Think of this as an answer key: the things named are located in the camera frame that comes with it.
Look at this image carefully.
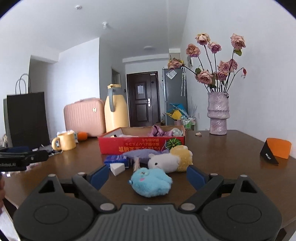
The white makeup sponge wedge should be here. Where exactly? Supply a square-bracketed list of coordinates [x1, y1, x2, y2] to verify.
[110, 163, 125, 176]

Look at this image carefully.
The blue plush toy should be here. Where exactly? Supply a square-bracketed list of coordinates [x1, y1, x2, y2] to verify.
[128, 168, 173, 198]

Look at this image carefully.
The purple satin bow scrunchie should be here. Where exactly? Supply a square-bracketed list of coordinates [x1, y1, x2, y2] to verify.
[148, 125, 174, 137]

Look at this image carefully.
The clear plastic snack packet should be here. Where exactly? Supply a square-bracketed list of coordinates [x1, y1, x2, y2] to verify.
[133, 157, 140, 172]

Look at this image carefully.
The person's left hand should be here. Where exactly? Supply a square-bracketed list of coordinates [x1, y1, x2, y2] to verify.
[0, 175, 6, 209]

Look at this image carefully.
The black paper shopping bag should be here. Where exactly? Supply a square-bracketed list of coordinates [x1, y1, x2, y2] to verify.
[4, 74, 50, 150]

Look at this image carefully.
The blue tissue pack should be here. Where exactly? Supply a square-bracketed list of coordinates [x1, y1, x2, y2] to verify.
[104, 155, 130, 169]

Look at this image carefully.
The white and yellow plush toy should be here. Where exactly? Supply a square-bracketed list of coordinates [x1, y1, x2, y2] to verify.
[147, 145, 193, 173]

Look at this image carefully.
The yellow ceramic mug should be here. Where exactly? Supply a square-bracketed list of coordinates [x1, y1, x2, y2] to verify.
[51, 132, 76, 151]

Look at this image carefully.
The orange fruit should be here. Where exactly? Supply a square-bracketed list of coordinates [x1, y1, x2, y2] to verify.
[77, 132, 88, 142]

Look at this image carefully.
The red cardboard box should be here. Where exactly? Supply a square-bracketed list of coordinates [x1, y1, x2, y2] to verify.
[98, 126, 172, 155]

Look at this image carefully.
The purple knitted fish toy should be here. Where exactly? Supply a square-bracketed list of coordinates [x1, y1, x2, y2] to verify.
[122, 149, 169, 164]

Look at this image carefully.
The pink mini suitcase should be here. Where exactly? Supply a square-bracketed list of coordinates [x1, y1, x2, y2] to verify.
[64, 98, 106, 137]

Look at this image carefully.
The yellow thermos jug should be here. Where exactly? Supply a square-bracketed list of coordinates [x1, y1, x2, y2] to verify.
[104, 84, 129, 132]

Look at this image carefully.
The purple ceramic vase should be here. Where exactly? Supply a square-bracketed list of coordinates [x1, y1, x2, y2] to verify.
[207, 92, 230, 136]

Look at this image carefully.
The orange and black card holder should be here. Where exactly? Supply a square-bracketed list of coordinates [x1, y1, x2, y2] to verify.
[260, 138, 292, 166]

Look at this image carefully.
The yellow and blue toy pile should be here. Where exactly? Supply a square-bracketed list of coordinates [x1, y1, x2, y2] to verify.
[166, 103, 189, 121]

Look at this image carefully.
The dried pink rose bouquet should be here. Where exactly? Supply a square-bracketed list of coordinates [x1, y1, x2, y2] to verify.
[168, 33, 247, 94]

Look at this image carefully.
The grey refrigerator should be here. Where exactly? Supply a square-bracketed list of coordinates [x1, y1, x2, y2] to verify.
[162, 68, 188, 126]

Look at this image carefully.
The dark brown entrance door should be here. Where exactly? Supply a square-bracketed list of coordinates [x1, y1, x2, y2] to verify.
[126, 71, 160, 127]

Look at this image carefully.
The ceiling lamp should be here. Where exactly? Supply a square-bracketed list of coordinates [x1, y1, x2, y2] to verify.
[144, 46, 155, 51]

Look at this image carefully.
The ceiling smoke detector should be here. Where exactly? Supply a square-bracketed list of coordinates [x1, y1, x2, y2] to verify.
[102, 22, 108, 30]

